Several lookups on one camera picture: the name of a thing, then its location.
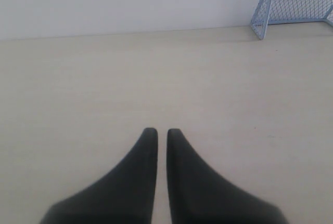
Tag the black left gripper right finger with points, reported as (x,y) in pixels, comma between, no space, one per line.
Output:
(198,194)

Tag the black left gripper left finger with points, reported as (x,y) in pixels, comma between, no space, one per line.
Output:
(124,195)

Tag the white miniature soccer goal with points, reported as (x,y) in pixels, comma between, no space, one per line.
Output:
(272,12)

